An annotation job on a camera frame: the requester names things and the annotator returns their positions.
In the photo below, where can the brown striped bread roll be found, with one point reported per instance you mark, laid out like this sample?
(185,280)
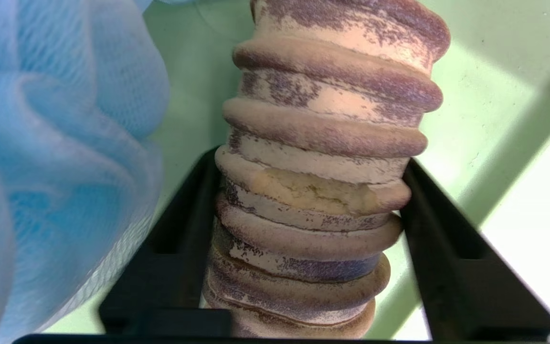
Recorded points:
(322,143)

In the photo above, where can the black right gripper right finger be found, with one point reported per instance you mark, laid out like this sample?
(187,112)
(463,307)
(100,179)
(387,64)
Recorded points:
(466,296)

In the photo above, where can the blue mesh bath loofah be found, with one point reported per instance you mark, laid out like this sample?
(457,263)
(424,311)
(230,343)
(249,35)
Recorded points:
(55,143)

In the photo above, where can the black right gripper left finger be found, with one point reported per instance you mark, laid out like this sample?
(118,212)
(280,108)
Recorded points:
(170,267)

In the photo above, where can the green plastic tray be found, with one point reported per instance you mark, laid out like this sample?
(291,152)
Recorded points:
(475,95)

